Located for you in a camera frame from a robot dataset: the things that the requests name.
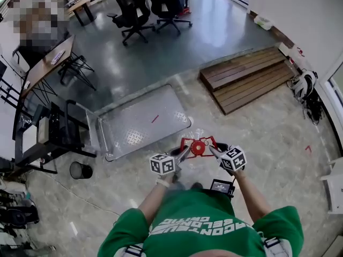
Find black cable pile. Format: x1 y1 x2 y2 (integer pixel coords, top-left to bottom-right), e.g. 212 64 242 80
301 95 326 126

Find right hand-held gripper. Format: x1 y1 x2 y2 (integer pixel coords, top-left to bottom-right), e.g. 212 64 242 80
208 142 247 177

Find person's left forearm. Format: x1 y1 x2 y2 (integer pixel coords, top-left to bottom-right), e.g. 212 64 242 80
138 182 169 221

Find brown wooden steps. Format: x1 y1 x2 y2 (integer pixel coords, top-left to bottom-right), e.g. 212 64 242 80
198 46 296 116

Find white wristband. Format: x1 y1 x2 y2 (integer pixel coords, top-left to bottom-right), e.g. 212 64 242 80
156 177 172 189

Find red dolly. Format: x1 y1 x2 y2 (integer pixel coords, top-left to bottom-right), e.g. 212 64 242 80
176 0 191 16

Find black equipment rack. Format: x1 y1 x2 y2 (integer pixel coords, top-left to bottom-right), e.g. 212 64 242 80
14 100 98 174

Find wooden desk black legs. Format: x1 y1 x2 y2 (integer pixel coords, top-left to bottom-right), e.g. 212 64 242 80
13 35 98 142

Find white shoulder strap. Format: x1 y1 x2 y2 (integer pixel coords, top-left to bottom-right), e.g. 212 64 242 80
124 244 147 257
264 237 292 257

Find person in green shirt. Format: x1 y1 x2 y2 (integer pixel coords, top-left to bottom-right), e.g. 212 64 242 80
98 188 305 257

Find black mesh office chair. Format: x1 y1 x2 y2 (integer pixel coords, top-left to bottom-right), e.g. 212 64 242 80
107 0 156 47
146 0 193 36

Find metal platform trolley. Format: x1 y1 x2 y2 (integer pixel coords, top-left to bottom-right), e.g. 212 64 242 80
65 84 192 162

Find wooden table black legs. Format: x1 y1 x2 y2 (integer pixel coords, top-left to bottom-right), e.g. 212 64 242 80
65 1 95 27

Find person's right forearm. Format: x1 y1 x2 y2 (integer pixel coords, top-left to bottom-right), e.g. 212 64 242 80
233 169 273 222

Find black bag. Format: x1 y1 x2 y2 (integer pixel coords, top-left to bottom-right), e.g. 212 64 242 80
0 188 40 230

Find black mesh waste bin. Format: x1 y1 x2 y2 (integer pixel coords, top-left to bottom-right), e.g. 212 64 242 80
69 161 94 180

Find black device with screen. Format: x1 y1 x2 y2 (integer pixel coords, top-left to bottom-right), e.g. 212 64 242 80
210 179 236 198

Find person's left hand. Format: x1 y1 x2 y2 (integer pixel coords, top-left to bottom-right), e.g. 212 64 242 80
160 171 175 184

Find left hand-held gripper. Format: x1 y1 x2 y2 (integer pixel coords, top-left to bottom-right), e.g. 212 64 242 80
149 145 192 182

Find person's grey trousers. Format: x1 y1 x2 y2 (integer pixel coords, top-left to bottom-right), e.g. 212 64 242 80
165 179 205 196

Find white furniture piece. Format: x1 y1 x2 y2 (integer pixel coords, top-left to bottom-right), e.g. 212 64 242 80
320 156 343 214

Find white plastic bag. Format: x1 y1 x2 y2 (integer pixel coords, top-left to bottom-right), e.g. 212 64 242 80
253 14 275 30

